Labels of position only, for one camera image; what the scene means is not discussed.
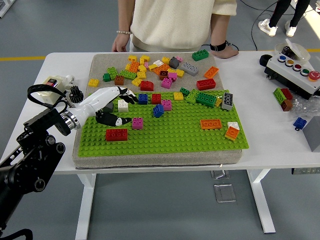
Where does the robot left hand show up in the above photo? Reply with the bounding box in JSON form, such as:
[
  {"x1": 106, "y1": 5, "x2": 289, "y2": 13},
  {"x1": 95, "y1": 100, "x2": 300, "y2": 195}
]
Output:
[{"x1": 73, "y1": 85, "x2": 139, "y2": 129}]

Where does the person's left hand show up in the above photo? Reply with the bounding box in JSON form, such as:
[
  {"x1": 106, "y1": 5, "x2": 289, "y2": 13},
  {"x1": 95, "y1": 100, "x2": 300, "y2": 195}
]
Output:
[{"x1": 212, "y1": 47, "x2": 240, "y2": 60}]

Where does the person's right hand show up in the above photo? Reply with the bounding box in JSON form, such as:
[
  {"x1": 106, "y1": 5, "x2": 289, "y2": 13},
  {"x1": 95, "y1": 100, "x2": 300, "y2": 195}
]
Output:
[{"x1": 111, "y1": 32, "x2": 132, "y2": 53}]

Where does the red two-by-four brick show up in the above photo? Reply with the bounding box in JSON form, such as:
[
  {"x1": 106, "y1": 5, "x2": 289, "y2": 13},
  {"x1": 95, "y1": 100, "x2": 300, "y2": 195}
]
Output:
[
  {"x1": 196, "y1": 78, "x2": 217, "y2": 91},
  {"x1": 105, "y1": 128, "x2": 129, "y2": 142}
]

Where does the orange two-by-four brick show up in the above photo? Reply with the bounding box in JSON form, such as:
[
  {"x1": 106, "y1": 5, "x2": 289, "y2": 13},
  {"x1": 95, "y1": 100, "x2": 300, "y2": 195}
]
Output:
[
  {"x1": 203, "y1": 66, "x2": 220, "y2": 80},
  {"x1": 199, "y1": 118, "x2": 223, "y2": 131}
]

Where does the white two-by-two brick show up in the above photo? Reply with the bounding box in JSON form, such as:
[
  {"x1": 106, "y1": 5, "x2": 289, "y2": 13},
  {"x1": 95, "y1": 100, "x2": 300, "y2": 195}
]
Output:
[{"x1": 117, "y1": 99, "x2": 129, "y2": 113}]

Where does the dark green two-by-four brick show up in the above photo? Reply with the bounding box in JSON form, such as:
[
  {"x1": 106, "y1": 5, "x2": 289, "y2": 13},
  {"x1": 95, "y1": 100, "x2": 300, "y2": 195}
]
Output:
[
  {"x1": 191, "y1": 48, "x2": 210, "y2": 62},
  {"x1": 195, "y1": 91, "x2": 218, "y2": 108}
]

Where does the lime green two-by-four brick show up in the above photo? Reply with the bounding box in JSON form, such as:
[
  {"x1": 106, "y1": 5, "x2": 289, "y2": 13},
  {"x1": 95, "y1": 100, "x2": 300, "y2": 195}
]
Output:
[{"x1": 118, "y1": 69, "x2": 138, "y2": 81}]

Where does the grey two-by-four brick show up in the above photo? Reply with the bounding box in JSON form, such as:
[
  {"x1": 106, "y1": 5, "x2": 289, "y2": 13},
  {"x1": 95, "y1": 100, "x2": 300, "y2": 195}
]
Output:
[
  {"x1": 180, "y1": 61, "x2": 200, "y2": 77},
  {"x1": 220, "y1": 91, "x2": 234, "y2": 111}
]

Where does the large orange brick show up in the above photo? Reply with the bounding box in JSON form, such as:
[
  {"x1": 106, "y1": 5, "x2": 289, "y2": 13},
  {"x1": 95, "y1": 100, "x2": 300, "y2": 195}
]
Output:
[{"x1": 152, "y1": 63, "x2": 171, "y2": 76}]

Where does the red curved brick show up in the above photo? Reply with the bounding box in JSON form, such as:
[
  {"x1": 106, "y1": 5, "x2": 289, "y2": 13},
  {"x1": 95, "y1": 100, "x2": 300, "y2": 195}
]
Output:
[{"x1": 139, "y1": 80, "x2": 155, "y2": 92}]

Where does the dark grey sloped brick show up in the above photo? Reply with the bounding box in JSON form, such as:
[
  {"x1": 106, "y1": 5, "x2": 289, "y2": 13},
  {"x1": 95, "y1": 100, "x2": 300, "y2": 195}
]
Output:
[{"x1": 168, "y1": 56, "x2": 181, "y2": 69}]

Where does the magenta two-by-two brick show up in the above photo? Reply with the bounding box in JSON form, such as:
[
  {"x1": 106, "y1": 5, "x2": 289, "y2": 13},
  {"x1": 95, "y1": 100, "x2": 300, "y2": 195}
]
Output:
[{"x1": 161, "y1": 77, "x2": 174, "y2": 90}]

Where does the orange and yellow brick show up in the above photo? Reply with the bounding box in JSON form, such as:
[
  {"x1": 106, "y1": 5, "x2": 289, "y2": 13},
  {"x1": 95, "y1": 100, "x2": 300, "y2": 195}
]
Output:
[{"x1": 224, "y1": 126, "x2": 239, "y2": 141}]

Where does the green studded baseplate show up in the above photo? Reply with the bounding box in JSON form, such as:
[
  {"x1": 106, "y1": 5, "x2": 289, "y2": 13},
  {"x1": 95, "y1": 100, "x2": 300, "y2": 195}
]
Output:
[{"x1": 77, "y1": 89, "x2": 251, "y2": 158}]

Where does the blue brick with keyring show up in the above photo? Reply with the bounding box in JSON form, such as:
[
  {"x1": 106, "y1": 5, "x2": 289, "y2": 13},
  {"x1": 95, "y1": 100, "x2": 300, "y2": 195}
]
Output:
[{"x1": 292, "y1": 116, "x2": 308, "y2": 131}]

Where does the black wristband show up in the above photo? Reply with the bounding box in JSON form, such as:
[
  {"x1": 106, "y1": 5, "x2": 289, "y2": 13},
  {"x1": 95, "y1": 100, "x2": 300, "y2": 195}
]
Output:
[{"x1": 209, "y1": 41, "x2": 228, "y2": 52}]

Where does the black gear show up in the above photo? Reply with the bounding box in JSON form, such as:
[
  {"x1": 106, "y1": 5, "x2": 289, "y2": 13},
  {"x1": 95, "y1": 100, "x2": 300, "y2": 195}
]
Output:
[{"x1": 67, "y1": 85, "x2": 85, "y2": 104}]

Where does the person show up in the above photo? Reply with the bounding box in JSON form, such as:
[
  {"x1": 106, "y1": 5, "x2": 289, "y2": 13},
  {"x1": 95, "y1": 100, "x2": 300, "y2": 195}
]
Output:
[{"x1": 117, "y1": 0, "x2": 238, "y2": 53}]

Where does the white push-button control box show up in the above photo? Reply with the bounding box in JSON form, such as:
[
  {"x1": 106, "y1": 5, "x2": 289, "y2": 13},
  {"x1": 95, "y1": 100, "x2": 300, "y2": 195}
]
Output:
[{"x1": 264, "y1": 53, "x2": 320, "y2": 100}]

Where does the clear plastic container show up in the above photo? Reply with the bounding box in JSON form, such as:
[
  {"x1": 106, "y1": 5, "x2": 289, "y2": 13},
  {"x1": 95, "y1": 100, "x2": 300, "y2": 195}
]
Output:
[{"x1": 274, "y1": 38, "x2": 311, "y2": 63}]

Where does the clear plastic bag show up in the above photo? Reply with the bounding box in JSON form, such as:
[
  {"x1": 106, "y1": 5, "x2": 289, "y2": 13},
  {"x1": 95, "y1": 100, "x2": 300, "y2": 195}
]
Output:
[{"x1": 289, "y1": 96, "x2": 320, "y2": 120}]

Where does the white table leg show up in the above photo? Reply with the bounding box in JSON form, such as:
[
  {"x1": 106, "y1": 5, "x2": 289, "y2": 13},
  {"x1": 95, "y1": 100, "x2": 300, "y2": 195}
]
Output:
[
  {"x1": 246, "y1": 169, "x2": 277, "y2": 235},
  {"x1": 74, "y1": 173, "x2": 97, "y2": 240}
]

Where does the grey box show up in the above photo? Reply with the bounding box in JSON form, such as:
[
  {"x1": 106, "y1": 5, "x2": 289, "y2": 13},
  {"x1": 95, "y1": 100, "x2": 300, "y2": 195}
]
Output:
[{"x1": 301, "y1": 115, "x2": 320, "y2": 153}]

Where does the small clear plastic case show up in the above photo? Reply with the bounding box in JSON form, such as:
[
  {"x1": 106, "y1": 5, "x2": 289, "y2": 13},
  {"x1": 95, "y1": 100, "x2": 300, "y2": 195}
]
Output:
[{"x1": 210, "y1": 169, "x2": 227, "y2": 180}]

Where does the large clear plastic case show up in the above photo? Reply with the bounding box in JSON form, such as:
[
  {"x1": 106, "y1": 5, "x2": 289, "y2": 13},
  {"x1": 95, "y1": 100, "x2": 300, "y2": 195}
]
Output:
[{"x1": 213, "y1": 184, "x2": 237, "y2": 203}]

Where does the table height control panel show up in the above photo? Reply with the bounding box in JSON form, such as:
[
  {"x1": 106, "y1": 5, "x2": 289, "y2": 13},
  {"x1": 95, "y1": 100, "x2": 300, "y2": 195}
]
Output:
[{"x1": 291, "y1": 167, "x2": 320, "y2": 175}]

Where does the black floor cable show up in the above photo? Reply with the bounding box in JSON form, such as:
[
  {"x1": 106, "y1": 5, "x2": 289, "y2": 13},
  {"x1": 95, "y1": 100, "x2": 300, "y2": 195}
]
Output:
[
  {"x1": 201, "y1": 41, "x2": 240, "y2": 52},
  {"x1": 250, "y1": 0, "x2": 278, "y2": 52}
]

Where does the black ring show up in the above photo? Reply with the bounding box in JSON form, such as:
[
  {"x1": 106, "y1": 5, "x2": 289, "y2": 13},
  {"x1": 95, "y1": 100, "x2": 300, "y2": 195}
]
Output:
[{"x1": 259, "y1": 54, "x2": 273, "y2": 68}]

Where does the beige switch box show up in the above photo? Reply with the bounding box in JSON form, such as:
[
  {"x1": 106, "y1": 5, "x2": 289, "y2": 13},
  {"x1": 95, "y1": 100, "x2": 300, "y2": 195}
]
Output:
[{"x1": 37, "y1": 74, "x2": 67, "y2": 103}]

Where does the white desk frame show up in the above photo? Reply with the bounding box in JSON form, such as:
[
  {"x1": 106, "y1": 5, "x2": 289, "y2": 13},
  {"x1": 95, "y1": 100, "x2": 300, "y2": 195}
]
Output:
[{"x1": 0, "y1": 0, "x2": 14, "y2": 19}]

